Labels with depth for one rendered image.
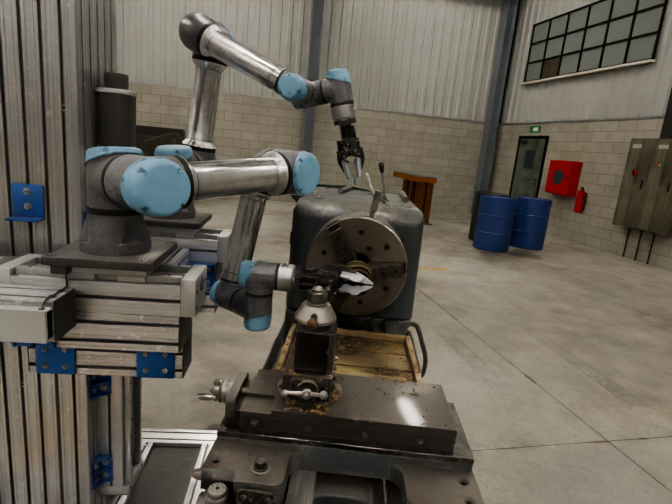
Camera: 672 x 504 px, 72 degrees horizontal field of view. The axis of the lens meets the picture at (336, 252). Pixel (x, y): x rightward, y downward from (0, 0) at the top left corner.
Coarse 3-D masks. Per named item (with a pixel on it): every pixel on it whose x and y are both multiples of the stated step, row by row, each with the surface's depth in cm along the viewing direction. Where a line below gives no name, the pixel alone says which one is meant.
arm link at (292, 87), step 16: (192, 16) 138; (192, 32) 136; (208, 32) 136; (192, 48) 140; (208, 48) 137; (224, 48) 135; (240, 48) 135; (240, 64) 135; (256, 64) 134; (272, 64) 134; (256, 80) 137; (272, 80) 133; (288, 80) 130; (304, 80) 133; (288, 96) 131; (304, 96) 134
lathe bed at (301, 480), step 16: (336, 320) 157; (384, 320) 160; (288, 480) 84; (304, 480) 80; (320, 480) 85; (336, 480) 85; (352, 480) 85; (368, 480) 85; (384, 480) 82; (288, 496) 76; (304, 496) 77; (320, 496) 81; (336, 496) 81; (352, 496) 82; (368, 496) 81; (384, 496) 78; (400, 496) 82
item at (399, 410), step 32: (256, 384) 90; (352, 384) 94; (384, 384) 95; (256, 416) 83; (288, 416) 82; (320, 416) 82; (352, 416) 82; (384, 416) 83; (416, 416) 84; (448, 416) 85; (448, 448) 83
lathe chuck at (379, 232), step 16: (352, 224) 139; (368, 224) 139; (384, 224) 140; (320, 240) 141; (352, 240) 140; (368, 240) 140; (384, 240) 140; (400, 240) 142; (320, 256) 142; (336, 256) 142; (368, 256) 141; (384, 256) 141; (400, 256) 141; (384, 288) 144; (400, 288) 143; (352, 304) 145; (368, 304) 145; (384, 304) 144
